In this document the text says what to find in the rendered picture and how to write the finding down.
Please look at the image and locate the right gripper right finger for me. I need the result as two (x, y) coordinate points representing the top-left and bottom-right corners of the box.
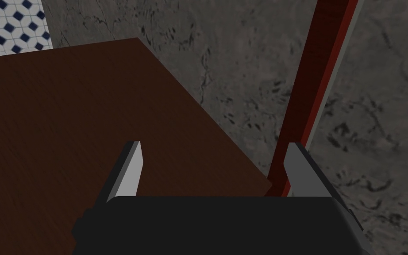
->
(283, 142), (349, 210)

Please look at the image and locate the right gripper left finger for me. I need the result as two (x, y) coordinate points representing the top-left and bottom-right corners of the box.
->
(97, 140), (144, 204)

